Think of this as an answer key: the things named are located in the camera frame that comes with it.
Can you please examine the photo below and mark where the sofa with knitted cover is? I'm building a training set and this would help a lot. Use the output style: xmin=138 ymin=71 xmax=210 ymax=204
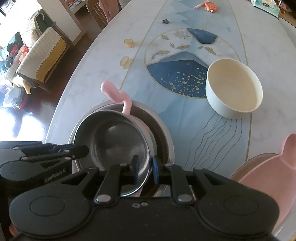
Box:
xmin=1 ymin=9 xmax=73 ymax=94

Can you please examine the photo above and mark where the orange tape measure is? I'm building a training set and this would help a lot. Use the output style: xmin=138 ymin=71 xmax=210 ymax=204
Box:
xmin=204 ymin=1 xmax=218 ymax=13

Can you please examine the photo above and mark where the large stainless steel bowl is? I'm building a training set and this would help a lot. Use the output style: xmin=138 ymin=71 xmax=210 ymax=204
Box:
xmin=69 ymin=101 xmax=175 ymax=197

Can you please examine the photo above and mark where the wooden chair with pink towel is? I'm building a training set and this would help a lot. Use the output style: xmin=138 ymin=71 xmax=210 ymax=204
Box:
xmin=86 ymin=0 xmax=122 ymax=30

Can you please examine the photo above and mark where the pink bear-shaped plate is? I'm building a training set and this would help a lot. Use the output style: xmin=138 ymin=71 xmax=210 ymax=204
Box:
xmin=231 ymin=133 xmax=295 ymax=230

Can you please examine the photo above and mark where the pink bowl with steel insert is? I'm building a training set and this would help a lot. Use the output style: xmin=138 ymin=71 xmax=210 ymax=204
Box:
xmin=74 ymin=81 xmax=157 ymax=196

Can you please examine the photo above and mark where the tissue box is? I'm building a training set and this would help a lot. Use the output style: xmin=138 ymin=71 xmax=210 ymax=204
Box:
xmin=250 ymin=0 xmax=280 ymax=18

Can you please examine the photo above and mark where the cream round bowl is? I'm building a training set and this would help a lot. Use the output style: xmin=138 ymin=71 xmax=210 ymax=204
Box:
xmin=205 ymin=59 xmax=263 ymax=120

